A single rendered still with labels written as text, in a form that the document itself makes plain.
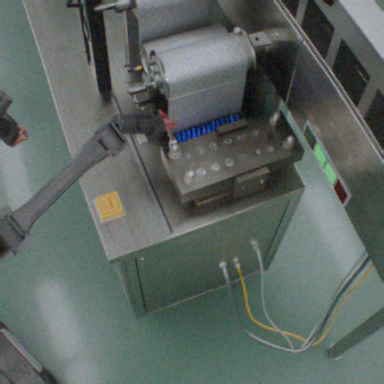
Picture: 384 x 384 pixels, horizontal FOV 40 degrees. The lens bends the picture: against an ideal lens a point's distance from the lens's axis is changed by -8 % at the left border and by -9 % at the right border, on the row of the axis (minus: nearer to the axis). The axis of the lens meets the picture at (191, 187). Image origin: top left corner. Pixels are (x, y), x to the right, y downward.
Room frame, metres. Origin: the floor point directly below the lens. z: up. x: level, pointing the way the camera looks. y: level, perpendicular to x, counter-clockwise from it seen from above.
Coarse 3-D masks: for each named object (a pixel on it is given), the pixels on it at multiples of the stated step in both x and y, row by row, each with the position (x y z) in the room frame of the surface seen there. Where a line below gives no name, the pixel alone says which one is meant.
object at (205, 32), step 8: (216, 24) 1.21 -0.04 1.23; (184, 32) 1.16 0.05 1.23; (192, 32) 1.16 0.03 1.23; (200, 32) 1.16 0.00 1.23; (208, 32) 1.16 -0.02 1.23; (216, 32) 1.16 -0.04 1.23; (224, 32) 1.17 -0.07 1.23; (160, 40) 1.12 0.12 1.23; (168, 40) 1.12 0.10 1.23; (176, 40) 1.12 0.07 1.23; (184, 40) 1.12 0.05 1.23; (192, 40) 1.12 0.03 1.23; (144, 48) 1.08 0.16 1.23; (152, 48) 1.08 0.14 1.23; (160, 48) 1.08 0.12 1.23; (168, 48) 1.09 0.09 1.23; (144, 56) 1.09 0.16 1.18; (144, 64) 1.10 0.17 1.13
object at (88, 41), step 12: (84, 0) 1.16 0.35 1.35; (96, 0) 1.17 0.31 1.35; (84, 12) 1.25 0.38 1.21; (96, 12) 1.17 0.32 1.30; (84, 24) 1.24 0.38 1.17; (96, 24) 1.17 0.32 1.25; (84, 36) 1.28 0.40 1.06; (96, 36) 1.16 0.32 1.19; (96, 48) 1.16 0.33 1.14; (96, 60) 1.16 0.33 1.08; (108, 60) 1.18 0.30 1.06; (96, 72) 1.16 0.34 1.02; (108, 72) 1.17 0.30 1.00; (108, 84) 1.17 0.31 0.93
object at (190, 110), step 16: (240, 80) 1.01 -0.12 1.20; (192, 96) 0.94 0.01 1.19; (208, 96) 0.96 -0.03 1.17; (224, 96) 0.99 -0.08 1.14; (240, 96) 1.01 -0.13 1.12; (176, 112) 0.92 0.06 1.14; (192, 112) 0.94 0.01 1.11; (208, 112) 0.97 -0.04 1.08; (224, 112) 0.99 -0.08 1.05; (176, 128) 0.92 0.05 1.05
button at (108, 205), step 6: (114, 192) 0.76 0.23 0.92; (96, 198) 0.74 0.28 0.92; (102, 198) 0.74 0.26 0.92; (108, 198) 0.74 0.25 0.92; (114, 198) 0.74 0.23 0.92; (102, 204) 0.72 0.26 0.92; (108, 204) 0.72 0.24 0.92; (114, 204) 0.72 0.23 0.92; (120, 204) 0.73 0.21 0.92; (102, 210) 0.70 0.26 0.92; (108, 210) 0.70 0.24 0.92; (114, 210) 0.71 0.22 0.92; (120, 210) 0.71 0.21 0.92; (102, 216) 0.68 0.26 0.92; (108, 216) 0.69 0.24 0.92; (114, 216) 0.69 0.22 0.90
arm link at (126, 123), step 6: (120, 114) 0.87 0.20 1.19; (126, 114) 0.88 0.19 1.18; (132, 114) 0.88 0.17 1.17; (114, 120) 0.86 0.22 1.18; (120, 120) 0.85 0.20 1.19; (126, 120) 0.85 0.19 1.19; (132, 120) 0.86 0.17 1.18; (120, 126) 0.83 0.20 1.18; (126, 126) 0.84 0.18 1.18; (132, 126) 0.84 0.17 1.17; (126, 132) 0.83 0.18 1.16; (132, 132) 0.84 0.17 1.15
